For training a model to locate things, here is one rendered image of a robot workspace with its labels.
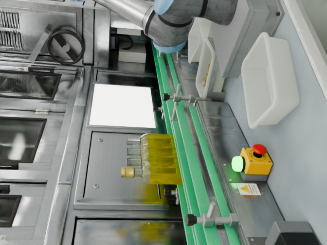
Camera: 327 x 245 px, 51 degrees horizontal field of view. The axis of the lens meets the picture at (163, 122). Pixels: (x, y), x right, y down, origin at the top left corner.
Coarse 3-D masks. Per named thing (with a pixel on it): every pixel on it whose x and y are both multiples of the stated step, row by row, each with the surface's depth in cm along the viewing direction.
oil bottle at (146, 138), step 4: (144, 136) 131; (148, 136) 131; (152, 136) 131; (156, 136) 131; (160, 136) 132; (164, 136) 132; (168, 136) 132; (172, 136) 133; (140, 140) 130; (144, 140) 129; (148, 140) 128; (152, 140) 129; (156, 140) 129; (160, 140) 129; (164, 140) 130; (168, 140) 130; (172, 140) 130; (140, 144) 130
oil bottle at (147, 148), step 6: (144, 144) 127; (150, 144) 127; (156, 144) 127; (162, 144) 128; (168, 144) 128; (174, 144) 129; (144, 150) 124; (150, 150) 124; (156, 150) 125; (162, 150) 125; (168, 150) 125; (174, 150) 126
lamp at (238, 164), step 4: (240, 156) 98; (232, 160) 98; (236, 160) 96; (240, 160) 96; (244, 160) 96; (232, 164) 98; (236, 164) 96; (240, 164) 96; (244, 164) 96; (236, 168) 96; (240, 168) 96; (244, 168) 96
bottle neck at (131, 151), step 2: (128, 148) 126; (130, 148) 126; (132, 148) 126; (134, 148) 126; (136, 148) 126; (138, 148) 127; (128, 150) 125; (130, 150) 125; (132, 150) 125; (134, 150) 125; (136, 150) 125; (138, 150) 126; (128, 152) 125; (130, 152) 125; (132, 152) 125; (134, 152) 125; (136, 152) 125; (138, 152) 125; (128, 154) 125; (130, 154) 125; (132, 154) 125; (134, 154) 125; (136, 154) 125; (138, 154) 125
